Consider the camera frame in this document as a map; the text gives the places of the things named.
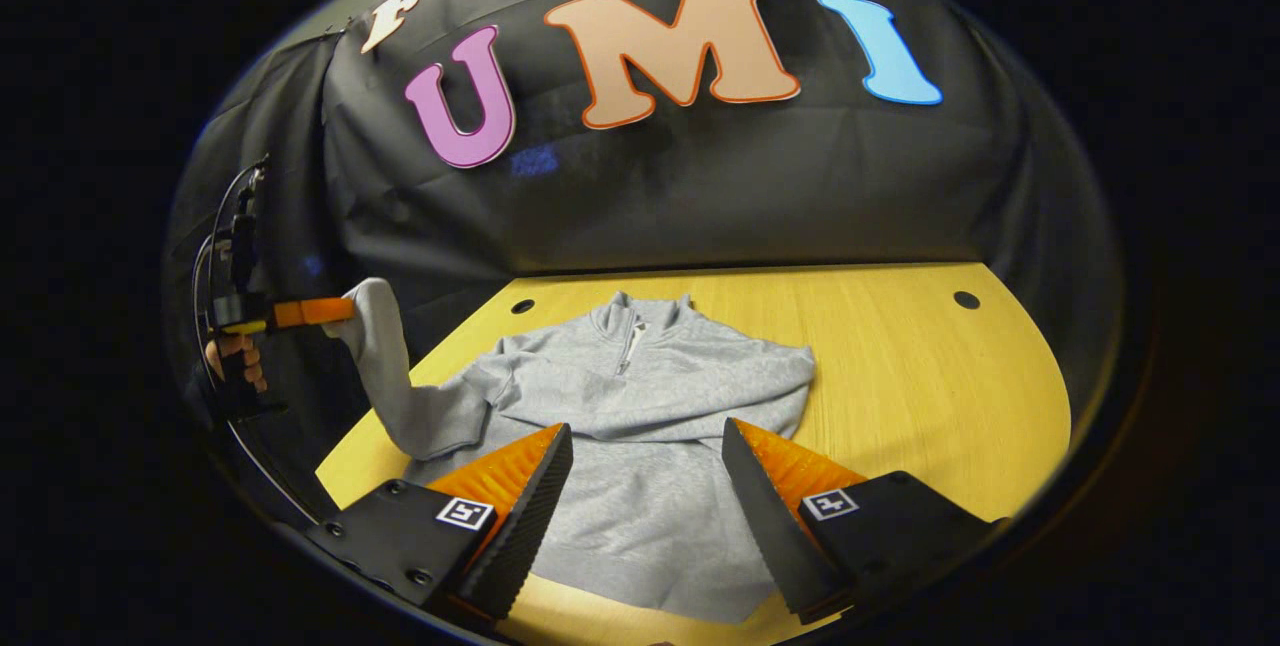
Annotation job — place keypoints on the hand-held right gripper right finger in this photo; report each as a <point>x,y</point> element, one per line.
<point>775,546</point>

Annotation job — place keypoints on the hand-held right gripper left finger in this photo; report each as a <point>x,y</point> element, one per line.
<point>525,536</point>

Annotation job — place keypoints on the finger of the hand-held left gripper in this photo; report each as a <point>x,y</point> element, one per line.
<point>310,312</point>

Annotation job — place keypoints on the grey zip-neck sweatshirt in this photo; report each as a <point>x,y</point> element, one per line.
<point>650,396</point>

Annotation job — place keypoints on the black backdrop cloth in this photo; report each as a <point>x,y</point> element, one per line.
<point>720,186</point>

